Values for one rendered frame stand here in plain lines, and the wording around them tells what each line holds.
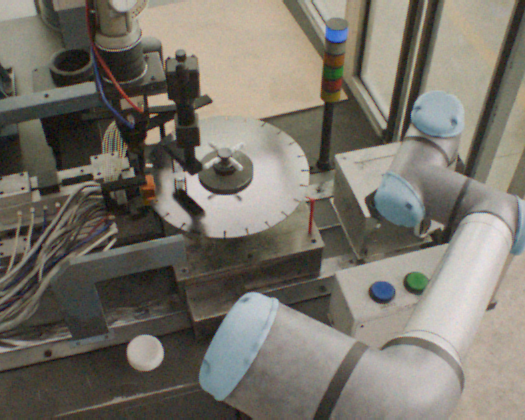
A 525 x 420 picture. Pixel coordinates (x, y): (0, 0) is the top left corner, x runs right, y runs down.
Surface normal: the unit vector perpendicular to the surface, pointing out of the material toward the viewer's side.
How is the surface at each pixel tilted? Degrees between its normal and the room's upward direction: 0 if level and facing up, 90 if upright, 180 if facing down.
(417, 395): 30
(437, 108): 14
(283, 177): 0
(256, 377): 46
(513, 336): 0
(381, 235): 90
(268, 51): 0
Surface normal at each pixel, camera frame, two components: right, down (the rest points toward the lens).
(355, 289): 0.01, -0.65
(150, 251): 0.28, 0.74
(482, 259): 0.33, -0.65
